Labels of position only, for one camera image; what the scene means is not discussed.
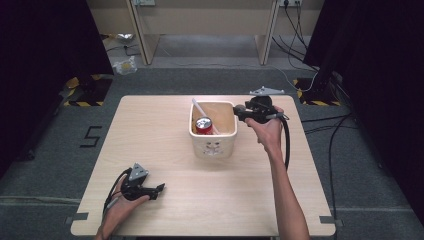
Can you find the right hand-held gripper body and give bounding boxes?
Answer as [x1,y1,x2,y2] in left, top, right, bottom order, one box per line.
[244,85,290,125]

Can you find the person's left hand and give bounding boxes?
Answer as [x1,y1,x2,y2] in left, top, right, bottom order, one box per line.
[99,175,151,235]

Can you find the white square bin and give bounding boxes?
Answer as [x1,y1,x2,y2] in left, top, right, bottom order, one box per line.
[188,100,239,160]

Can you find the black wall cables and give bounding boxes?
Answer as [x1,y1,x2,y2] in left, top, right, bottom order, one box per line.
[271,2,322,73]

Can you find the person's right hand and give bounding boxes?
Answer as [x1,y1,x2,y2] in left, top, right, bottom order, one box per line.
[244,105,285,158]

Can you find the black stand base striped tape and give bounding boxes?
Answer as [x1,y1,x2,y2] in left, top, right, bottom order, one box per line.
[292,77,344,107]
[62,73,114,108]

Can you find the red drink can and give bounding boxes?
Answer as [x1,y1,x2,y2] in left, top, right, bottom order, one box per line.
[194,116,214,136]

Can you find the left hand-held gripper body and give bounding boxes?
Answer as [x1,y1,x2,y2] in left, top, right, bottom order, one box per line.
[120,162,158,202]

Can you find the black floor cables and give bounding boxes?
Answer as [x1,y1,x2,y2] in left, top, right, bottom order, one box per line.
[300,112,360,240]

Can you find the black curtain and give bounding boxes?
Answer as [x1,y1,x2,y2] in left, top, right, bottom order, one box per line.
[302,0,424,228]
[0,0,115,179]

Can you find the white straw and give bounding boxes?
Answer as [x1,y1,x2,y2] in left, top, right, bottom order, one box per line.
[191,97,222,136]

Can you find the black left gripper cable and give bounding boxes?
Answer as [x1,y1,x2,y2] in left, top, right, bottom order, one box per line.
[101,167,133,222]

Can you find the grey tape piece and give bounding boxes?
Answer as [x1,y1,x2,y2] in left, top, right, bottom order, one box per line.
[64,212,90,225]
[318,215,344,228]

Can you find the crumpled silver foil bag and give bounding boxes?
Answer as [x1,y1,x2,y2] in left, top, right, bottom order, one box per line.
[114,32,135,43]

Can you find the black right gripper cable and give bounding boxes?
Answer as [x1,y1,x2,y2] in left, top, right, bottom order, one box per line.
[280,112,292,172]

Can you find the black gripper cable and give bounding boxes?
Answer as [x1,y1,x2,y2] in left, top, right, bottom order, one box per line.
[280,112,292,172]
[101,167,133,222]

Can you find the clear plastic bag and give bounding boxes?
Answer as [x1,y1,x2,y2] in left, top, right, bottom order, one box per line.
[112,55,138,76]

